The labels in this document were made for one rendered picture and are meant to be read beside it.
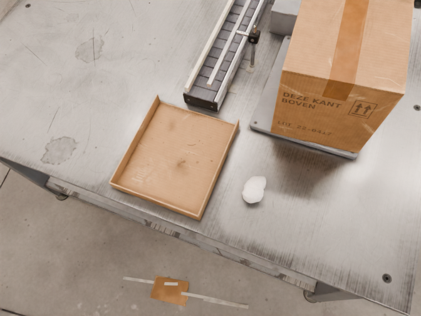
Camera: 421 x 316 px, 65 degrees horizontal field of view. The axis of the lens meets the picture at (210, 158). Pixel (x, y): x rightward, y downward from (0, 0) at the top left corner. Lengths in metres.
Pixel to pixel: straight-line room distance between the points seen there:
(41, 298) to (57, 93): 1.08
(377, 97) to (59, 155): 0.84
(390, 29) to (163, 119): 0.62
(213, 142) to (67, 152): 0.43
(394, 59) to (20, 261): 1.82
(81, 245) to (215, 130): 1.13
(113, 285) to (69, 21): 1.18
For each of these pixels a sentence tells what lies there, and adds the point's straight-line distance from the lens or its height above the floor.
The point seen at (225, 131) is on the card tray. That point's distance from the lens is 0.96.
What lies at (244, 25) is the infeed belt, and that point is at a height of 0.88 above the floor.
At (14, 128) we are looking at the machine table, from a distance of 1.18.
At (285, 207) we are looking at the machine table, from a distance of 0.88.
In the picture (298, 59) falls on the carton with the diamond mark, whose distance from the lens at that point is 0.74.
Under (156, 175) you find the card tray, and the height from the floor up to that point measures 0.83.
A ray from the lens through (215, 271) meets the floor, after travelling 1.68.
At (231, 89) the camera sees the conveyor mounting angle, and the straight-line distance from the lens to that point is 1.04.
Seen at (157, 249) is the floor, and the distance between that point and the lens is 1.74.
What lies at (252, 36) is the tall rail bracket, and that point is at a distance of 0.99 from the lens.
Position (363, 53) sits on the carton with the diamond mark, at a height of 1.12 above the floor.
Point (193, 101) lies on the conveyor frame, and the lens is 1.00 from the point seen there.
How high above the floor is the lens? 1.67
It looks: 65 degrees down
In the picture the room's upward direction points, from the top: 10 degrees counter-clockwise
